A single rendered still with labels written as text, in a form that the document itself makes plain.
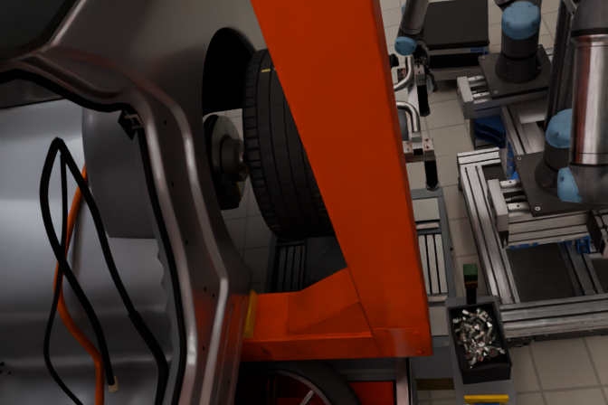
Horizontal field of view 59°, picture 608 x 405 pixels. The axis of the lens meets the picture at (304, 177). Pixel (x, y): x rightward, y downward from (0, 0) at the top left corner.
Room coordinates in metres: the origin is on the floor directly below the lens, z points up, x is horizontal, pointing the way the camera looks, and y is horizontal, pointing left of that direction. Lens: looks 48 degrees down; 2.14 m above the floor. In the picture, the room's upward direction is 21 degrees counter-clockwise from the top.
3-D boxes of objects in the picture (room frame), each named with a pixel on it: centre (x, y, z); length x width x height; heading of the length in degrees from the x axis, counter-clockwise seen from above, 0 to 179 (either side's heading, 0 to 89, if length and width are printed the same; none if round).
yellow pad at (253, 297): (0.88, 0.36, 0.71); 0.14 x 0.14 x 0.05; 70
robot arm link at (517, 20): (1.32, -0.83, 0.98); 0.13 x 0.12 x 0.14; 147
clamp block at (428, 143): (1.04, -0.35, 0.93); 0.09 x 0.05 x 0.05; 70
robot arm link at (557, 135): (0.84, -0.70, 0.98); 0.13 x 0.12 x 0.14; 60
